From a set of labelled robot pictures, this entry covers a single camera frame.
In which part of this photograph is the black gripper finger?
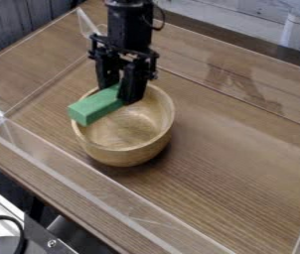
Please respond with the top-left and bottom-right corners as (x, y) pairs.
(95, 56), (119, 89)
(116, 62), (147, 105)

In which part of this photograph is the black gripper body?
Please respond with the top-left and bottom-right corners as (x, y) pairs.
(88, 33), (159, 80)

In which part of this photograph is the green rectangular block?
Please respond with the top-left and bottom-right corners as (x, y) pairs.
(68, 84), (123, 127)

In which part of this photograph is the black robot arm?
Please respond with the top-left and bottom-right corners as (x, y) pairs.
(88, 0), (164, 105)

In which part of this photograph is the brown wooden bowl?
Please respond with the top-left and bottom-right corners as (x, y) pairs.
(71, 84), (175, 167)

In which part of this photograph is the clear acrylic corner bracket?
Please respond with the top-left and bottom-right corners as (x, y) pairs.
(75, 8), (107, 39)

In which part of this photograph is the grey metal bracket with screw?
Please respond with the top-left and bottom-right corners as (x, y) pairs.
(24, 215), (77, 254)

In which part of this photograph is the black cable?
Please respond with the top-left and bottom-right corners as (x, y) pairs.
(0, 214), (28, 254)

